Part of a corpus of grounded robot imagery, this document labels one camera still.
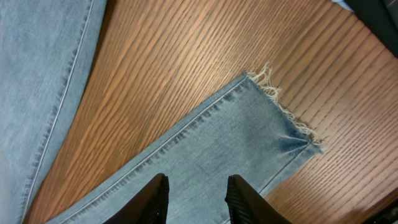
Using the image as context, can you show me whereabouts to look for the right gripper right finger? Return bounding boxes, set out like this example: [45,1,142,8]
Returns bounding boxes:
[225,174,290,224]

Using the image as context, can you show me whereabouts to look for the light blue denim jeans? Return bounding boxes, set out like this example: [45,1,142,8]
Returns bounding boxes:
[0,0,324,224]

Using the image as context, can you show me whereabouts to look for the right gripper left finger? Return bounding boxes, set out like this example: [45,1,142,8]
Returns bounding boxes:
[104,173,169,224]

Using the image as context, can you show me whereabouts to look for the light blue cloth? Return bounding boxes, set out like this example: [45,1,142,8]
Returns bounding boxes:
[330,0,353,11]

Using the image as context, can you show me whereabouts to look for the black printed garment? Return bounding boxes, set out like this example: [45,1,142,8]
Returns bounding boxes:
[345,0,397,57]

